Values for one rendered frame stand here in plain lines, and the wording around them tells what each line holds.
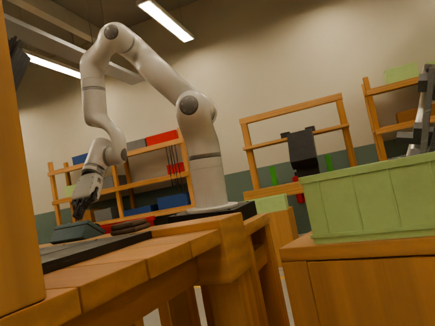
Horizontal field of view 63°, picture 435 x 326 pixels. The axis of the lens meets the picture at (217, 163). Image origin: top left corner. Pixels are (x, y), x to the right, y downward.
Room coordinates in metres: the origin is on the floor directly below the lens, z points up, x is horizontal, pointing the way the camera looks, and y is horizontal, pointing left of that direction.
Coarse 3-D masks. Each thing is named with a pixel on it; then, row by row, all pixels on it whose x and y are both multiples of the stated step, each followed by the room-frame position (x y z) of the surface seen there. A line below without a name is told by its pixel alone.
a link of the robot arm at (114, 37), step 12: (108, 24) 1.21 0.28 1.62; (120, 24) 1.21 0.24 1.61; (108, 36) 1.20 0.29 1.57; (120, 36) 1.21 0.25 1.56; (132, 36) 1.26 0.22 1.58; (96, 48) 1.27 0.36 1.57; (108, 48) 1.23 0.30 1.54; (120, 48) 1.24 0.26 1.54; (84, 60) 1.30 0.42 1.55; (96, 60) 1.29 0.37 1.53; (108, 60) 1.28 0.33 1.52; (84, 72) 1.31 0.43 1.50; (96, 72) 1.32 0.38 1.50; (84, 84) 1.31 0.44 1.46; (96, 84) 1.32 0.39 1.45
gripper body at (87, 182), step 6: (84, 174) 1.31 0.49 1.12; (90, 174) 1.29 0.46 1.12; (96, 174) 1.29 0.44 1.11; (78, 180) 1.31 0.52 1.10; (84, 180) 1.29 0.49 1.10; (90, 180) 1.27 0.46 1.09; (96, 180) 1.28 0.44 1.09; (102, 180) 1.31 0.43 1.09; (78, 186) 1.29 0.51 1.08; (84, 186) 1.27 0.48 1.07; (90, 186) 1.26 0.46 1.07; (96, 186) 1.27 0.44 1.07; (78, 192) 1.27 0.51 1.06; (84, 192) 1.25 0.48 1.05; (90, 192) 1.24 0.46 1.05; (96, 192) 1.27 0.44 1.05; (72, 198) 1.27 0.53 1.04; (78, 198) 1.26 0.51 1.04; (96, 198) 1.26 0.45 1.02
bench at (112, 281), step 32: (128, 256) 0.66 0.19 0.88; (160, 256) 0.62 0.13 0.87; (192, 256) 0.72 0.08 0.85; (64, 288) 0.46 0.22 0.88; (96, 288) 0.49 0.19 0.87; (128, 288) 0.54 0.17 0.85; (160, 288) 0.74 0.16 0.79; (224, 288) 0.90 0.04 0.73; (0, 320) 0.37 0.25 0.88; (32, 320) 0.40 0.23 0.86; (64, 320) 0.44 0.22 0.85; (96, 320) 0.58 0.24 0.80; (128, 320) 0.64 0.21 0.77; (224, 320) 0.91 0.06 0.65; (256, 320) 0.94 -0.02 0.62
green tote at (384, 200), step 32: (384, 160) 1.34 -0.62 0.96; (416, 160) 0.75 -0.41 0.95; (320, 192) 0.87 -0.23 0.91; (352, 192) 0.83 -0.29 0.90; (384, 192) 0.79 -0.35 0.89; (416, 192) 0.76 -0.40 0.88; (320, 224) 0.88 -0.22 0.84; (352, 224) 0.84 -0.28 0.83; (384, 224) 0.80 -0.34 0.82; (416, 224) 0.77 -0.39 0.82
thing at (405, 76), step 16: (416, 64) 4.93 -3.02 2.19; (368, 80) 5.11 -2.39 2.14; (400, 80) 5.02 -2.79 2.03; (416, 80) 4.88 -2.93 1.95; (368, 96) 5.12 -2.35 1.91; (368, 112) 5.53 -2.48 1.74; (400, 112) 5.09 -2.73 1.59; (416, 112) 5.02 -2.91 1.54; (432, 112) 4.94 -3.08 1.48; (384, 128) 5.05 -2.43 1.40; (400, 128) 4.99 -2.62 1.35
